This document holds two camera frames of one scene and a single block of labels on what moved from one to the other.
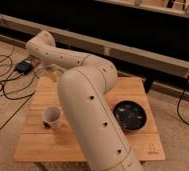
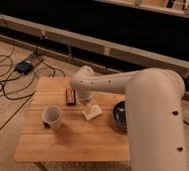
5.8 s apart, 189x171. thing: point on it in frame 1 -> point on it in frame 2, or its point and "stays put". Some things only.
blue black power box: [23, 66] stays put
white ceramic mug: [52, 117] stays put
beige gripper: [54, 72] -> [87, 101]
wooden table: [38, 143] stays put
